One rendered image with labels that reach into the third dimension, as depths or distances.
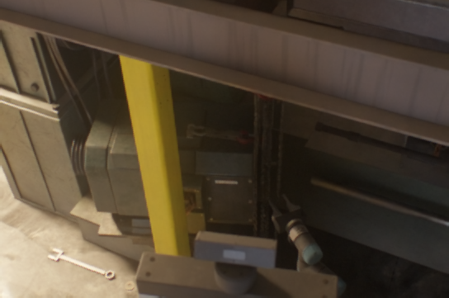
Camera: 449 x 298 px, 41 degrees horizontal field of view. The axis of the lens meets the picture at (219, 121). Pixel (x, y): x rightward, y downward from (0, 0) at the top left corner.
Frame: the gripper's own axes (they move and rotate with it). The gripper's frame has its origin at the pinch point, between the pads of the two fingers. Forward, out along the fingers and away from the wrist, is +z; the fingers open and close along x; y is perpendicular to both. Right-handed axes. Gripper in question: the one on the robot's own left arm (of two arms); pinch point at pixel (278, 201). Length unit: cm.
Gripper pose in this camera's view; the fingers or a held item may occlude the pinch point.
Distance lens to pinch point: 259.8
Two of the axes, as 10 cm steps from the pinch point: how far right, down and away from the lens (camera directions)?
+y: -0.3, -7.2, -6.9
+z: -3.9, -6.2, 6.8
